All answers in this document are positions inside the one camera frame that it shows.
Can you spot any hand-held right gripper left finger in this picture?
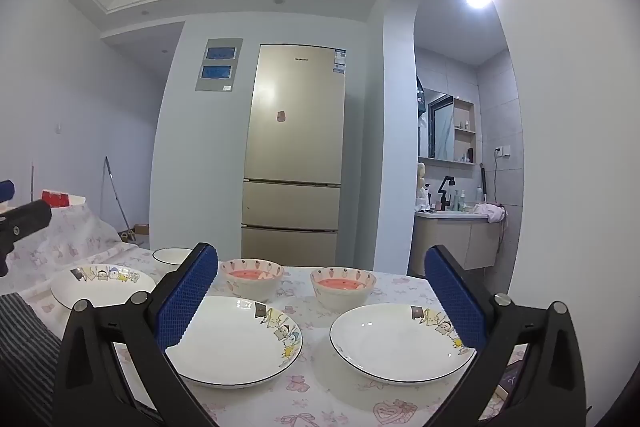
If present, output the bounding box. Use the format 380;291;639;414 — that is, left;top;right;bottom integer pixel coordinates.
52;242;221;427

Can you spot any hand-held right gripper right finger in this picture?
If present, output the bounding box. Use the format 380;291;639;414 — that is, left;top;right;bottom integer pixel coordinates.
424;244;587;427

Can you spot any white black-rimmed bowl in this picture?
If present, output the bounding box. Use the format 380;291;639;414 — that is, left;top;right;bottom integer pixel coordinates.
152;247;195;275

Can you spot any white cartoon plate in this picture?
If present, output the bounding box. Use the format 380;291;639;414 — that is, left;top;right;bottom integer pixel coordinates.
50;265;157;310
165;296;304;389
329;303;478;383

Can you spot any pink strawberry bowl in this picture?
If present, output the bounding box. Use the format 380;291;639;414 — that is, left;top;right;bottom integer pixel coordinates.
219;258;286;303
310;267;377;313

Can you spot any beige vanity cabinet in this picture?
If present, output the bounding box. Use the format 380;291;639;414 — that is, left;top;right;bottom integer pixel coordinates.
409;210;503;278

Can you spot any metal mop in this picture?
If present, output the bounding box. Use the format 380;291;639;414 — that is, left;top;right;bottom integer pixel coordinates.
102;156;136;243

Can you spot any dark notebook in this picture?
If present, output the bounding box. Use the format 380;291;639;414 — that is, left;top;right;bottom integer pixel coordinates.
497;347;531;408

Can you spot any white towel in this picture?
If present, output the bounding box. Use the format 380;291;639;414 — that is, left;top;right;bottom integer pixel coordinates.
472;203;507;224

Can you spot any black faucet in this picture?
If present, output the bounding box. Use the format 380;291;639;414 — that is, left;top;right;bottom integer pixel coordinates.
436;176;456;210

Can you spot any beige plush toy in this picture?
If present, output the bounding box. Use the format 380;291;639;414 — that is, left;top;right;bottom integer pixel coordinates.
416;162;429;208

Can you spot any striped clothing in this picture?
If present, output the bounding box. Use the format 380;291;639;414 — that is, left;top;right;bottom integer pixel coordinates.
0;293;63;427

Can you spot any white pink printed tablecloth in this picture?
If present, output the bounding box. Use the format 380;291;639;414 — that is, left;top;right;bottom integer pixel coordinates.
0;202;531;427

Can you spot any bathroom mirror cabinet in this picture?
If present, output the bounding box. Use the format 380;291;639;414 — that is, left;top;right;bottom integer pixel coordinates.
419;89;477;165

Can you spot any beige refrigerator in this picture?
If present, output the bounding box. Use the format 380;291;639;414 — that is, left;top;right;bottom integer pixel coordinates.
241;43;347;269

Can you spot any grey electrical panel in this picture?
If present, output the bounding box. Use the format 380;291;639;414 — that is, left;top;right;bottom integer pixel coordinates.
194;38;244;92

